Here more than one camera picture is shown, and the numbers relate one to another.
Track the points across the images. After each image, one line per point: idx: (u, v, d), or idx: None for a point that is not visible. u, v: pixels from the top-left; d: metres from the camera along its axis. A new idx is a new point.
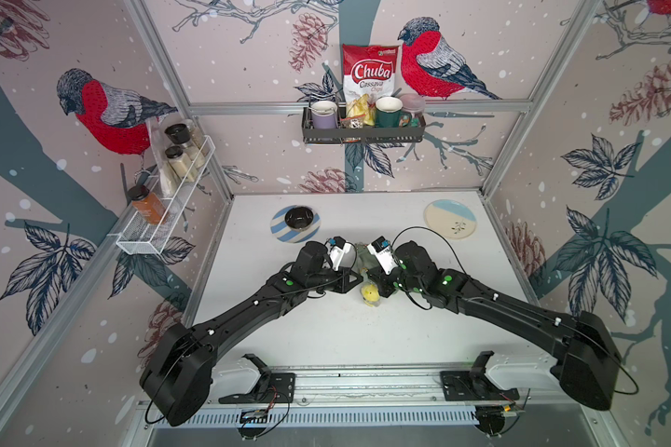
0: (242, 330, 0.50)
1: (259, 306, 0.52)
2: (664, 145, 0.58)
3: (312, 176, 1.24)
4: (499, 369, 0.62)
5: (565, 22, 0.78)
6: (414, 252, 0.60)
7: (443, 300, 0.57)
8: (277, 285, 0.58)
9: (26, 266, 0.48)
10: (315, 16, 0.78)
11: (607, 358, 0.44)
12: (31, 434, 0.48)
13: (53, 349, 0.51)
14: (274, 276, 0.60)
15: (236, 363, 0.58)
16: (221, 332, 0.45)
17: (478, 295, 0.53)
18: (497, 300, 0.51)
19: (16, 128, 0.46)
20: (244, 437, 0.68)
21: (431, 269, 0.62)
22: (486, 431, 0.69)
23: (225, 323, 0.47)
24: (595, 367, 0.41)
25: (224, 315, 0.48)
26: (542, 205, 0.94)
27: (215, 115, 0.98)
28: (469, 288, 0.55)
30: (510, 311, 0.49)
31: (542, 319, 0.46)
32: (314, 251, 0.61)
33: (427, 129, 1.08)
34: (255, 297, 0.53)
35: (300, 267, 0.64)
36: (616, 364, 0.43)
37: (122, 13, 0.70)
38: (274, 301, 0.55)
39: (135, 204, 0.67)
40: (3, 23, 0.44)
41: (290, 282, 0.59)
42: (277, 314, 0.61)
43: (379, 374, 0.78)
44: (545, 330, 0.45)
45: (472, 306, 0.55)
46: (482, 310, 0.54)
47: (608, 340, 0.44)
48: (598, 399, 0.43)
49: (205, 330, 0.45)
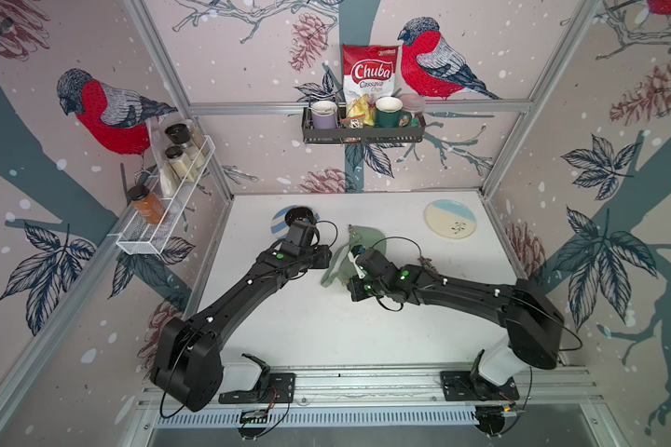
0: (244, 309, 0.50)
1: (253, 284, 0.51)
2: (664, 145, 0.58)
3: (312, 176, 1.24)
4: (488, 367, 0.63)
5: (565, 22, 0.78)
6: (369, 256, 0.64)
7: (402, 294, 0.61)
8: (268, 262, 0.56)
9: (26, 267, 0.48)
10: (315, 16, 0.78)
11: (548, 319, 0.47)
12: (31, 434, 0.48)
13: (53, 349, 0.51)
14: (264, 253, 0.58)
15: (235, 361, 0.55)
16: (222, 317, 0.45)
17: (431, 282, 0.57)
18: (446, 284, 0.55)
19: (17, 128, 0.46)
20: (244, 437, 0.68)
21: (390, 268, 0.67)
22: (486, 431, 0.69)
23: (224, 307, 0.46)
24: (530, 326, 0.44)
25: (219, 300, 0.47)
26: (542, 205, 0.94)
27: (214, 115, 1.04)
28: (423, 277, 0.59)
30: (457, 290, 0.53)
31: (484, 292, 0.50)
32: (304, 225, 0.63)
33: (427, 129, 1.08)
34: (248, 277, 0.52)
35: (291, 242, 0.64)
36: (559, 326, 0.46)
37: (122, 13, 0.70)
38: (267, 277, 0.54)
39: (135, 204, 0.67)
40: (2, 24, 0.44)
41: (280, 256, 0.58)
42: (273, 288, 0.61)
43: (379, 374, 0.78)
44: (486, 301, 0.49)
45: (428, 294, 0.58)
46: (436, 297, 0.58)
47: (546, 304, 0.48)
48: (542, 356, 0.46)
49: (205, 317, 0.44)
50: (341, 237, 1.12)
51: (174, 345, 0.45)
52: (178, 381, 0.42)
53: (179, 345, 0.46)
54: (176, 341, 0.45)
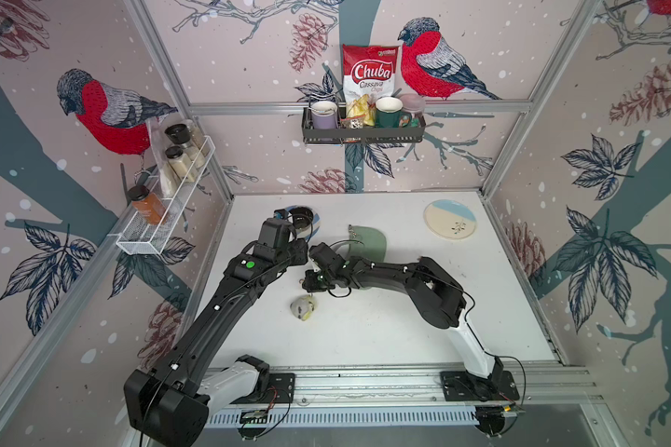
0: (213, 343, 0.45)
1: (222, 310, 0.46)
2: (664, 145, 0.58)
3: (312, 176, 1.24)
4: (468, 360, 0.66)
5: (565, 22, 0.78)
6: (319, 249, 0.75)
7: (343, 281, 0.73)
8: (239, 276, 0.50)
9: (26, 266, 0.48)
10: (315, 16, 0.78)
11: (447, 288, 0.58)
12: (31, 434, 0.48)
13: (53, 349, 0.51)
14: (232, 264, 0.52)
15: (229, 372, 0.56)
16: (188, 358, 0.41)
17: (362, 266, 0.69)
18: (372, 266, 0.67)
19: (17, 128, 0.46)
20: (244, 437, 0.68)
21: (338, 259, 0.78)
22: (486, 431, 0.69)
23: (189, 347, 0.42)
24: (430, 295, 0.55)
25: (184, 337, 0.43)
26: (542, 205, 0.94)
27: (214, 115, 1.04)
28: (357, 263, 0.71)
30: (379, 269, 0.65)
31: (395, 270, 0.62)
32: (278, 224, 0.56)
33: (427, 129, 1.08)
34: (215, 302, 0.47)
35: (265, 246, 0.57)
36: (458, 291, 0.58)
37: (122, 13, 0.70)
38: (237, 296, 0.48)
39: (135, 204, 0.67)
40: (2, 24, 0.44)
41: (252, 264, 0.52)
42: (249, 302, 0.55)
43: (378, 374, 0.78)
44: (395, 276, 0.61)
45: (362, 277, 0.69)
46: (366, 278, 0.69)
47: (444, 275, 0.59)
48: (439, 316, 0.57)
49: (169, 364, 0.40)
50: (342, 237, 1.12)
51: (143, 394, 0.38)
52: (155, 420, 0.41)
53: (148, 393, 0.43)
54: (143, 390, 0.41)
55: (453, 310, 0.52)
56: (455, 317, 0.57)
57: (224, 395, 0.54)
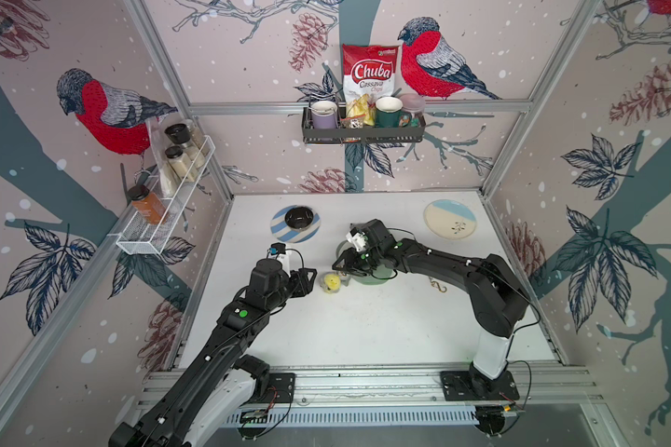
0: (203, 395, 0.47)
1: (211, 361, 0.47)
2: (664, 145, 0.58)
3: (312, 176, 1.24)
4: (479, 358, 0.65)
5: (565, 22, 0.78)
6: (372, 225, 0.72)
7: (393, 261, 0.69)
8: (231, 323, 0.53)
9: (26, 266, 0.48)
10: (315, 16, 0.78)
11: (516, 295, 0.52)
12: (31, 434, 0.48)
13: (53, 350, 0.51)
14: (225, 309, 0.55)
15: (220, 394, 0.56)
16: (175, 413, 0.42)
17: (417, 251, 0.64)
18: (430, 253, 0.62)
19: (17, 127, 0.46)
20: (244, 436, 0.68)
21: (389, 239, 0.74)
22: (486, 431, 0.69)
23: (177, 400, 0.43)
24: (491, 293, 0.50)
25: (173, 388, 0.44)
26: (542, 204, 0.94)
27: (214, 115, 1.04)
28: (412, 248, 0.66)
30: (438, 258, 0.59)
31: (456, 262, 0.56)
32: (268, 270, 0.57)
33: (427, 129, 1.08)
34: (206, 351, 0.48)
35: (255, 291, 0.59)
36: (525, 301, 0.52)
37: (122, 13, 0.70)
38: (228, 346, 0.50)
39: (135, 204, 0.67)
40: (2, 23, 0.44)
41: (245, 313, 0.54)
42: (239, 353, 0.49)
43: (378, 374, 0.78)
44: (456, 267, 0.55)
45: (414, 262, 0.65)
46: (418, 264, 0.64)
47: (512, 278, 0.52)
48: (498, 322, 0.51)
49: (156, 418, 0.41)
50: (341, 237, 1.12)
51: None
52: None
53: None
54: (130, 442, 0.42)
55: (513, 321, 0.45)
56: (514, 326, 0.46)
57: (212, 424, 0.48)
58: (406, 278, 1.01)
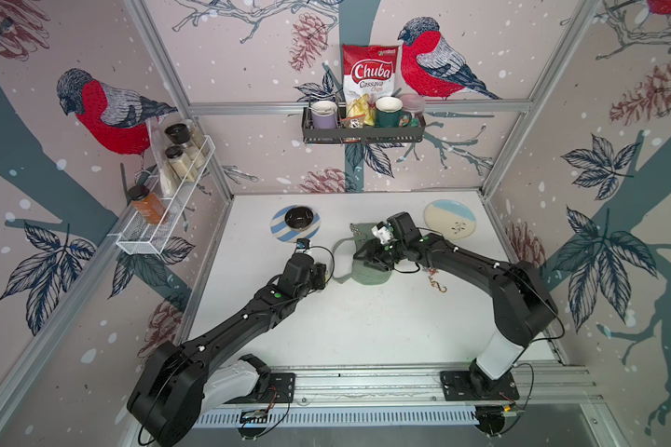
0: (234, 344, 0.50)
1: (247, 320, 0.52)
2: (664, 145, 0.58)
3: (312, 176, 1.24)
4: (485, 356, 0.65)
5: (565, 22, 0.78)
6: (399, 217, 0.73)
7: (416, 254, 0.68)
8: (265, 299, 0.58)
9: (26, 266, 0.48)
10: (315, 16, 0.78)
11: (541, 305, 0.49)
12: (31, 434, 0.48)
13: (53, 349, 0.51)
14: (262, 290, 0.60)
15: (229, 371, 0.57)
16: (212, 348, 0.45)
17: (443, 248, 0.63)
18: (456, 250, 0.60)
19: (16, 127, 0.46)
20: (244, 436, 0.68)
21: (415, 232, 0.74)
22: (486, 431, 0.69)
23: (216, 339, 0.47)
24: (516, 302, 0.48)
25: (213, 330, 0.48)
26: (542, 204, 0.94)
27: (214, 115, 1.04)
28: (438, 243, 0.65)
30: (462, 256, 0.58)
31: (484, 263, 0.54)
32: (301, 264, 0.64)
33: (427, 129, 1.08)
34: (244, 312, 0.53)
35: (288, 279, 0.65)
36: (549, 314, 0.50)
37: (122, 13, 0.70)
38: (263, 314, 0.55)
39: (135, 204, 0.67)
40: (2, 23, 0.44)
41: (278, 294, 0.60)
42: (266, 327, 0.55)
43: (379, 374, 0.78)
44: (482, 269, 0.53)
45: (437, 257, 0.64)
46: (443, 260, 0.63)
47: (540, 288, 0.50)
48: (518, 331, 0.49)
49: (196, 345, 0.45)
50: (341, 237, 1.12)
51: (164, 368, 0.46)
52: (157, 418, 0.41)
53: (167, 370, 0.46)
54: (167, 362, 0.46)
55: (535, 331, 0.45)
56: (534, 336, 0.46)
57: (218, 395, 0.54)
58: (406, 278, 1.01)
